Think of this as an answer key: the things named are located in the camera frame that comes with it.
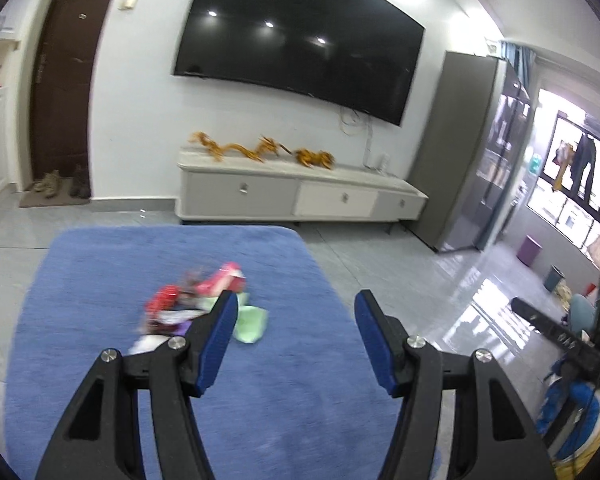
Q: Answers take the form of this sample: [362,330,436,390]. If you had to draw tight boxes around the long golden dragon ornament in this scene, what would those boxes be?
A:
[189,131,291,163]

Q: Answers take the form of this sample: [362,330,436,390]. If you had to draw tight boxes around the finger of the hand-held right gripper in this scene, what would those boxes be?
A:
[512,297,581,356]

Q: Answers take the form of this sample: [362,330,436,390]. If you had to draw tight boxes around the pink red snack bag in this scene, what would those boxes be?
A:
[194,261,247,297]

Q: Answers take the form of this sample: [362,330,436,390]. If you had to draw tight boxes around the dark brown door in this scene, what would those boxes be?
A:
[28,0,127,193]

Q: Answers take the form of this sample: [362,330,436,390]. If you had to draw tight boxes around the teal chair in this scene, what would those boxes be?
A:
[567,292,600,335]

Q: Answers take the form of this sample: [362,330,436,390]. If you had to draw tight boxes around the person's right hand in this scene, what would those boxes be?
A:
[537,357,600,436]

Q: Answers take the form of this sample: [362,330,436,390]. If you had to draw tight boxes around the purple stool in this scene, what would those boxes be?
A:
[519,234,543,265]

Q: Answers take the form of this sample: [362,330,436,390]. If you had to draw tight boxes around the blue table cloth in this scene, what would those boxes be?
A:
[4,225,443,480]

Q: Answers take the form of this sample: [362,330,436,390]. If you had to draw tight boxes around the grey refrigerator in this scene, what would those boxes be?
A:
[407,50,536,253]

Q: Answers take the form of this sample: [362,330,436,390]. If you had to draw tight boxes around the tan shoe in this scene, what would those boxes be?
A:
[34,170,63,196]

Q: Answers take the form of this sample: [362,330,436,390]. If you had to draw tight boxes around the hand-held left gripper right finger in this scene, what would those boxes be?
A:
[354,289,556,480]

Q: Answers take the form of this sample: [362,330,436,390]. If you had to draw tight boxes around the white grey television cabinet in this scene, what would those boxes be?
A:
[176,147,429,225]

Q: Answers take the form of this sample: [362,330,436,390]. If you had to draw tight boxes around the red white snack bag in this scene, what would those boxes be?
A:
[145,284,193,331]

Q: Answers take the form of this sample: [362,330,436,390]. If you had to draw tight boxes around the black wall television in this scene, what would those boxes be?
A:
[171,0,426,127]

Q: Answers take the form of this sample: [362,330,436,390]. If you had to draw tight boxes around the white wall cables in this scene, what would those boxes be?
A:
[339,107,376,168]

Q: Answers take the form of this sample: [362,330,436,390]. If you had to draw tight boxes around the grey waste bin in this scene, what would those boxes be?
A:
[544,265,566,293]

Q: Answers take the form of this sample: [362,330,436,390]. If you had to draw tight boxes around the dark hanging trousers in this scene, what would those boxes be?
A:
[570,135,598,201]

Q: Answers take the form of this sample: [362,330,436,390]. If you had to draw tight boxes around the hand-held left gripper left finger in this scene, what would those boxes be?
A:
[35,289,239,480]

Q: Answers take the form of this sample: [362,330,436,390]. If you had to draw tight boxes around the blue curtain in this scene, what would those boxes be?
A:
[500,42,536,91]

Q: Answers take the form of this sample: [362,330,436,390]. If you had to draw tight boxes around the dark brown shoe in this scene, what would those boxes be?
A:
[70,165,92,197]

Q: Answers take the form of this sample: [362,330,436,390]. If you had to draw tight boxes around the green wrapper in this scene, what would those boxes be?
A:
[232,304,270,345]

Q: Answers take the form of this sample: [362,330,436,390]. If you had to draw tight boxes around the yellow hanging garment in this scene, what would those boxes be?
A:
[552,142,576,191]

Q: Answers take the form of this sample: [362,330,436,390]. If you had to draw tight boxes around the small golden ornament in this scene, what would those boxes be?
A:
[294,148,336,169]

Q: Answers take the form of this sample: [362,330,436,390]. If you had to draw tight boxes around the person's yellow clothing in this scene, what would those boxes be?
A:
[550,390,600,480]

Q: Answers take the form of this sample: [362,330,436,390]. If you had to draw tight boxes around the white wrapper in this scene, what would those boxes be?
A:
[129,335,168,356]

